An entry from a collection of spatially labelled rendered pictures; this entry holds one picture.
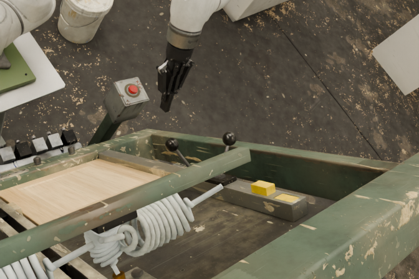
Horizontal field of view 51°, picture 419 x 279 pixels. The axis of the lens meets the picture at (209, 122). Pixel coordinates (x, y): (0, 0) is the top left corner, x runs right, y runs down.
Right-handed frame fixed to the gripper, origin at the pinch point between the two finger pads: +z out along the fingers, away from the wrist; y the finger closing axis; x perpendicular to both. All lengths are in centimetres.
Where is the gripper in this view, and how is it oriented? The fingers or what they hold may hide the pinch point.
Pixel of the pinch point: (166, 100)
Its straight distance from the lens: 135.1
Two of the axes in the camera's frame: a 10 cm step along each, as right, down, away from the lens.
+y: 7.0, -2.7, 6.6
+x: -6.6, -5.9, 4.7
